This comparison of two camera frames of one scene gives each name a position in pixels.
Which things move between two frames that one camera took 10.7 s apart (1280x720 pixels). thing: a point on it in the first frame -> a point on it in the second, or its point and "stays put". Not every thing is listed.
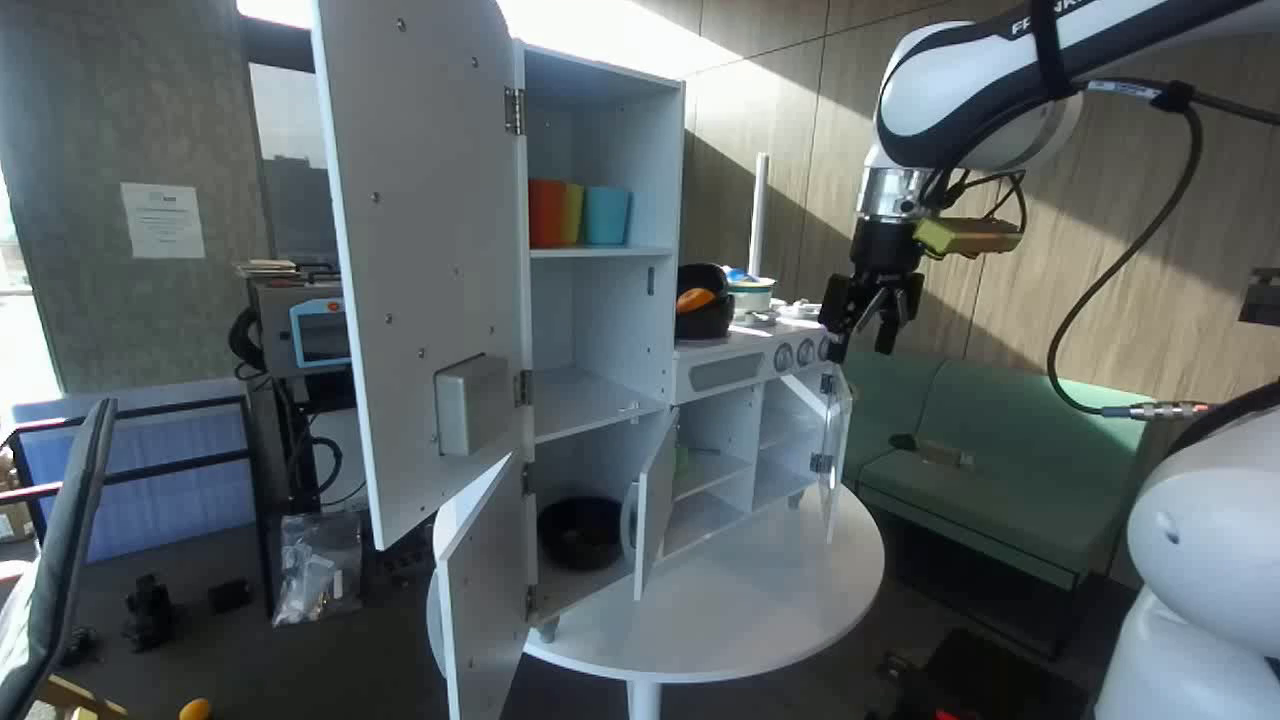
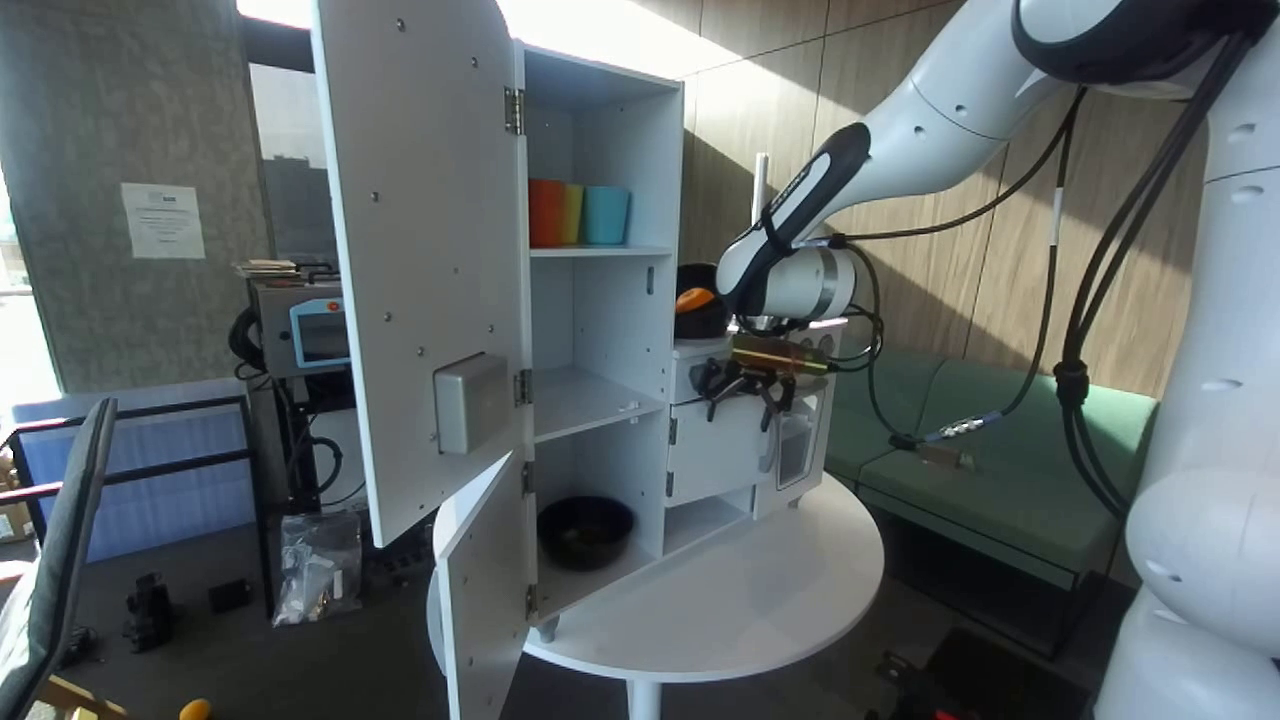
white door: (477, 603) stays put
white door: (640, 539) -> (719, 451)
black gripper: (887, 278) -> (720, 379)
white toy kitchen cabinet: (640, 432) stays put
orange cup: (547, 211) stays put
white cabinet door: (424, 140) stays put
